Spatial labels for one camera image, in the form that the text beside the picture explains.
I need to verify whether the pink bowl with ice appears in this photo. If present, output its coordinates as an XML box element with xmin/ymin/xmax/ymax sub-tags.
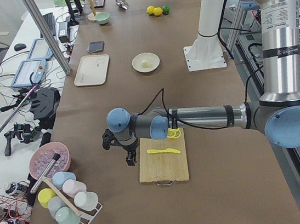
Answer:
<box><xmin>29</xmin><ymin>142</ymin><xmax>71</xmax><ymax>180</ymax></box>

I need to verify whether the green lime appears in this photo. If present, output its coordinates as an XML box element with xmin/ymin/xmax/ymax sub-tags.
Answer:
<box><xmin>162</xmin><ymin>5</ymin><xmax>170</xmax><ymax>15</ymax></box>

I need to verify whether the metal scoop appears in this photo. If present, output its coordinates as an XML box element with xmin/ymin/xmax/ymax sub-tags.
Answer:
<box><xmin>115</xmin><ymin>0</ymin><xmax>129</xmax><ymax>10</ymax></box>

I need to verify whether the cream rabbit tray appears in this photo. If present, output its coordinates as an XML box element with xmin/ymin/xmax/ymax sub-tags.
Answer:
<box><xmin>74</xmin><ymin>54</ymin><xmax>109</xmax><ymax>87</ymax></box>

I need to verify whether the teach pendant far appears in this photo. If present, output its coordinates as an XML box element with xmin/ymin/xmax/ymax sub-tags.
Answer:
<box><xmin>27</xmin><ymin>38</ymin><xmax>53</xmax><ymax>61</ymax></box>

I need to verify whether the yellow lemon lower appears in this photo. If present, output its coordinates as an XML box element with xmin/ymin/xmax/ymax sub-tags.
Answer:
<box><xmin>146</xmin><ymin>5</ymin><xmax>155</xmax><ymax>15</ymax></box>

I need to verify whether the wooden cutting board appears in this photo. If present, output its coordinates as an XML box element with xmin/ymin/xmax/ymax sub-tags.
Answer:
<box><xmin>139</xmin><ymin>128</ymin><xmax>190</xmax><ymax>185</ymax></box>

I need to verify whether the yellow lemon upper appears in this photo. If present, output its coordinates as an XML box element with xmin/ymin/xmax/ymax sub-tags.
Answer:
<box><xmin>153</xmin><ymin>7</ymin><xmax>163</xmax><ymax>16</ymax></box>

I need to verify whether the lemon slice front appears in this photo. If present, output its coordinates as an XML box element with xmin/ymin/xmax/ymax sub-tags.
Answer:
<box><xmin>167</xmin><ymin>128</ymin><xmax>182</xmax><ymax>139</ymax></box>

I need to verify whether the blue cup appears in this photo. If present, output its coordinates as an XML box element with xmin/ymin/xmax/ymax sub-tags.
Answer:
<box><xmin>52</xmin><ymin>171</ymin><xmax>76</xmax><ymax>190</ymax></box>

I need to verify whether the round cream plate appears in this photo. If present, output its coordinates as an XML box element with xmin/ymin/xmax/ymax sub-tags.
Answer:
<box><xmin>132</xmin><ymin>53</ymin><xmax>160</xmax><ymax>73</ymax></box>

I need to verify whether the yellow cup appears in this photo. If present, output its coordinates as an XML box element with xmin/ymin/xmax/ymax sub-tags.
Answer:
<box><xmin>38</xmin><ymin>188</ymin><xmax>56</xmax><ymax>209</ymax></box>

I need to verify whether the metal ice tongs handle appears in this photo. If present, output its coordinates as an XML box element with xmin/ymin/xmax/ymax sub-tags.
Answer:
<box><xmin>30</xmin><ymin>153</ymin><xmax>61</xmax><ymax>194</ymax></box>

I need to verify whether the black computer mouse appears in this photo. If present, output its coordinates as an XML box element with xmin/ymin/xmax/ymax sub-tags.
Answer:
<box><xmin>14</xmin><ymin>43</ymin><xmax>27</xmax><ymax>51</ymax></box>

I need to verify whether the teach pendant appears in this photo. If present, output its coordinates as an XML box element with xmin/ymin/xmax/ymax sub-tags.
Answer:
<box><xmin>27</xmin><ymin>38</ymin><xmax>53</xmax><ymax>61</ymax></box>
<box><xmin>12</xmin><ymin>58</ymin><xmax>47</xmax><ymax>88</ymax></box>

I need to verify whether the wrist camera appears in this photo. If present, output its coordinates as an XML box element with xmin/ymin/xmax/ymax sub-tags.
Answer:
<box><xmin>102</xmin><ymin>129</ymin><xmax>121</xmax><ymax>150</ymax></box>

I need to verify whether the grey cup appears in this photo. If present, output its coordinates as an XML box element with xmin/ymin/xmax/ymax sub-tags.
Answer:
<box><xmin>47</xmin><ymin>196</ymin><xmax>66</xmax><ymax>219</ymax></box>

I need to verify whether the yellow lemon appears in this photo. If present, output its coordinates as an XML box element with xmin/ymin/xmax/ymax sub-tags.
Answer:
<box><xmin>146</xmin><ymin>5</ymin><xmax>155</xmax><ymax>15</ymax></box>
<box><xmin>153</xmin><ymin>7</ymin><xmax>163</xmax><ymax>16</ymax></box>

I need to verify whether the black keyboard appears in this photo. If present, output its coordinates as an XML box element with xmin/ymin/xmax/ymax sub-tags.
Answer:
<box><xmin>42</xmin><ymin>12</ymin><xmax>56</xmax><ymax>36</ymax></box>

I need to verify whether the white cup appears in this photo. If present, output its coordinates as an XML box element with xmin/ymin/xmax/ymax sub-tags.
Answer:
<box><xmin>73</xmin><ymin>191</ymin><xmax>99</xmax><ymax>211</ymax></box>

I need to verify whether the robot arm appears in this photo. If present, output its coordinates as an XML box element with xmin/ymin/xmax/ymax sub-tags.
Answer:
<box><xmin>102</xmin><ymin>0</ymin><xmax>300</xmax><ymax>166</ymax></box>

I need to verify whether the grey folded cloth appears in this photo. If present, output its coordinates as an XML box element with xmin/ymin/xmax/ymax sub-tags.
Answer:
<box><xmin>87</xmin><ymin>41</ymin><xmax>104</xmax><ymax>54</ymax></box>

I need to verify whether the mint green bowl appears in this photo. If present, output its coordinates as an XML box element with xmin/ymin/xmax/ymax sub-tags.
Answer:
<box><xmin>95</xmin><ymin>12</ymin><xmax>110</xmax><ymax>26</ymax></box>

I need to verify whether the yellow plastic knife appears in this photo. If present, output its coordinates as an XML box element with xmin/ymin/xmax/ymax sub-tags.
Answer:
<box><xmin>146</xmin><ymin>148</ymin><xmax>181</xmax><ymax>154</ymax></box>

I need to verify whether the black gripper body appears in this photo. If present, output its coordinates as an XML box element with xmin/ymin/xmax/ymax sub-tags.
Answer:
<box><xmin>122</xmin><ymin>140</ymin><xmax>139</xmax><ymax>157</ymax></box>

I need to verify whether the mint green cup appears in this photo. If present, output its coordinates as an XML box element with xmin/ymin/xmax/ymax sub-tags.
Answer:
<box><xmin>55</xmin><ymin>206</ymin><xmax>81</xmax><ymax>224</ymax></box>

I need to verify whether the white steamed bun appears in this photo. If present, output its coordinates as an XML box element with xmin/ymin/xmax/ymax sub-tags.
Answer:
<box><xmin>140</xmin><ymin>59</ymin><xmax>151</xmax><ymax>68</ymax></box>

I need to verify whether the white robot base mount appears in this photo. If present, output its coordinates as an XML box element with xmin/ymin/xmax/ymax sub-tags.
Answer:
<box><xmin>184</xmin><ymin>0</ymin><xmax>226</xmax><ymax>72</ymax></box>

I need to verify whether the wooden mug tree stand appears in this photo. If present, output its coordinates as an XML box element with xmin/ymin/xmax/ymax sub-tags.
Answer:
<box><xmin>84</xmin><ymin>0</ymin><xmax>99</xmax><ymax>22</ymax></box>

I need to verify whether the black device on desk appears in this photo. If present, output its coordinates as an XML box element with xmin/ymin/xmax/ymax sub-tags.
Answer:
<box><xmin>30</xmin><ymin>87</ymin><xmax>61</xmax><ymax>130</ymax></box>

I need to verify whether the white cup rack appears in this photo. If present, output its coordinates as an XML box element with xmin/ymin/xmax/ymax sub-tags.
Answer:
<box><xmin>73</xmin><ymin>202</ymin><xmax>105</xmax><ymax>224</ymax></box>

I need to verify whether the pink cup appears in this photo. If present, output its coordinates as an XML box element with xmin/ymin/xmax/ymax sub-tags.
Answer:
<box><xmin>62</xmin><ymin>179</ymin><xmax>87</xmax><ymax>198</ymax></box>

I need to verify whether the aluminium frame post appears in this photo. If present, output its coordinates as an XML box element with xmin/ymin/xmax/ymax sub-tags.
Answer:
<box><xmin>22</xmin><ymin>0</ymin><xmax>71</xmax><ymax>76</ymax></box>

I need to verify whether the teach pendant near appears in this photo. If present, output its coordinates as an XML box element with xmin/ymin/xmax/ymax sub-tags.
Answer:
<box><xmin>12</xmin><ymin>58</ymin><xmax>47</xmax><ymax>88</ymax></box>

